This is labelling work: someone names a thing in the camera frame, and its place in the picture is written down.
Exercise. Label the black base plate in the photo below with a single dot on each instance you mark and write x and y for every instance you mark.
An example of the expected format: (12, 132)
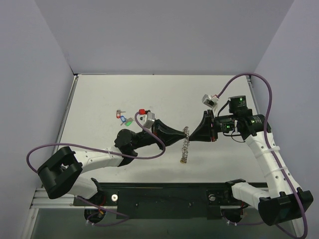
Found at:
(168, 200)

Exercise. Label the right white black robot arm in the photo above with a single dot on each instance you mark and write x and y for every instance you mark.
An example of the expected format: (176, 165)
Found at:
(285, 200)

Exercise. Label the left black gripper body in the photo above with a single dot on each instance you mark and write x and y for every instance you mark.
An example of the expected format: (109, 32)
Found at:
(155, 130)

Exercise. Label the blue key tag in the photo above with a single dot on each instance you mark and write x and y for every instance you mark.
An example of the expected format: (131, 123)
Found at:
(123, 120)

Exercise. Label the red tag key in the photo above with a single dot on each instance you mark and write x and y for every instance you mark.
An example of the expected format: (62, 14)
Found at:
(119, 113)

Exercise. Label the white disc wire keyring holder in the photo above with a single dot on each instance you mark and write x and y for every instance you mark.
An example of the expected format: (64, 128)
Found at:
(184, 150)

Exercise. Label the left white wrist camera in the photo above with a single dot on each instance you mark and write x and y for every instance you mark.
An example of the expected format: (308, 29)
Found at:
(147, 118)

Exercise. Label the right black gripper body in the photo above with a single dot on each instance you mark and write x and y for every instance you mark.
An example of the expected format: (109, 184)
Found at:
(212, 127)

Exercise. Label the green key tag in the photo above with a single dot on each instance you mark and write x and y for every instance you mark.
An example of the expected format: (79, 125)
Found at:
(129, 121)

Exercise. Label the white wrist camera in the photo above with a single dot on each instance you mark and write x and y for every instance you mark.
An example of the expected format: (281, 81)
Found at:
(210, 101)
(147, 118)

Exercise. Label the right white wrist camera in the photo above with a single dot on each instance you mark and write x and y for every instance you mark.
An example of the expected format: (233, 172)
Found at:
(210, 101)

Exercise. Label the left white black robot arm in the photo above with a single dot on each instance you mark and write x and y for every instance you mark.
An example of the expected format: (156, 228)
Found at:
(61, 173)

